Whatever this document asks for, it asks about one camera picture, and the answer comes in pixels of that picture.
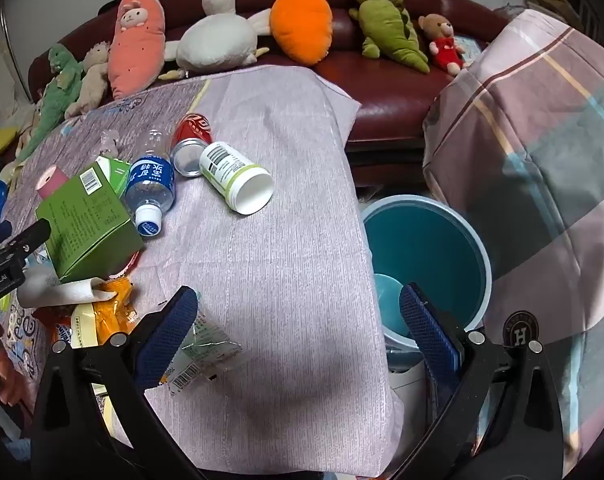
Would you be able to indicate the orange carrot rabbit plush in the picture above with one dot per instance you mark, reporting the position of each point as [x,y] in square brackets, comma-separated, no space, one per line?
[302,25]

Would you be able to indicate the pink rabbit plush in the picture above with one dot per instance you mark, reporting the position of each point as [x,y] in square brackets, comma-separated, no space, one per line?
[132,45]

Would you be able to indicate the plaid blanket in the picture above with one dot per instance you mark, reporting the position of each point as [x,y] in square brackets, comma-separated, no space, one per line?
[542,160]

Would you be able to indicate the clear green wrapper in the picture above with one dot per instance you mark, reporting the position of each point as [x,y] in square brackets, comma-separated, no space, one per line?
[212,345]

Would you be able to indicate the beige plush toy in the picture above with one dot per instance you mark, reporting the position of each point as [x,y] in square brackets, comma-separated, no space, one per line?
[94,77]

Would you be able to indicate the yellow orange packet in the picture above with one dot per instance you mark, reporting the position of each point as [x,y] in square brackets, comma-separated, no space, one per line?
[114,310]

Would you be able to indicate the black round logo badge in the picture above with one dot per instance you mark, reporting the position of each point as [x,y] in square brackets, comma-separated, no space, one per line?
[520,332]

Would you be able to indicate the white bottle green label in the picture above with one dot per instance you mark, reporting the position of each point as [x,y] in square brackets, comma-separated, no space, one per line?
[232,175]

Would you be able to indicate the teal plastic bin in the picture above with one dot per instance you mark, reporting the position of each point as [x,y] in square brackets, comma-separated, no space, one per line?
[427,260]

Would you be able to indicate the green white cardboard box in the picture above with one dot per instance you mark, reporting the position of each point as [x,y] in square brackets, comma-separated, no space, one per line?
[87,225]

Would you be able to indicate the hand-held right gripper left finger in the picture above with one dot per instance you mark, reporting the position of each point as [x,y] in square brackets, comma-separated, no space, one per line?
[174,330]

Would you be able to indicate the light blue printed cloth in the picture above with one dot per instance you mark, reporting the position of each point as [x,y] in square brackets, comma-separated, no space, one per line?
[469,50]

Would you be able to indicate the blue label water bottle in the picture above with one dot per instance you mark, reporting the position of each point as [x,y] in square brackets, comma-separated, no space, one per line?
[149,175]

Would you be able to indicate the person's left hand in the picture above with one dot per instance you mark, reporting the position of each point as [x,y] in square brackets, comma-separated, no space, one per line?
[7,375]

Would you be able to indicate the red soda can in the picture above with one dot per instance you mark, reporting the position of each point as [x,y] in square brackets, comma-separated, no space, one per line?
[192,130]

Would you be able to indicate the brown teddy bear red outfit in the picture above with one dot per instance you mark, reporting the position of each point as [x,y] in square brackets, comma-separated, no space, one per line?
[444,45]

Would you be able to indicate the dark red leather sofa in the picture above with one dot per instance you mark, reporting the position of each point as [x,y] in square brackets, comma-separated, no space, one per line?
[382,95]

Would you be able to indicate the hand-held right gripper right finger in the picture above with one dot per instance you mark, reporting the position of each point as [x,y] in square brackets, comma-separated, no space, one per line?
[427,330]

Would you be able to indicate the pink paper cup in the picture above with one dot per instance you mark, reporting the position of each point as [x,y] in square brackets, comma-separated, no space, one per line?
[52,180]

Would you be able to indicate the white duck plush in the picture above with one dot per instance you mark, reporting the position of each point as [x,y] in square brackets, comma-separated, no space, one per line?
[212,40]

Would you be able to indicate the white tissue paper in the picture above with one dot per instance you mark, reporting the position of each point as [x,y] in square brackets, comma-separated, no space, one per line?
[57,290]

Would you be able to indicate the olive green dinosaur plush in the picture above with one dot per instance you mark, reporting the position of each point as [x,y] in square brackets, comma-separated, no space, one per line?
[387,25]

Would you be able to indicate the clear plastic bag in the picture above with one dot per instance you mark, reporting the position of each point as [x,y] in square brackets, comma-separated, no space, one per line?
[107,142]

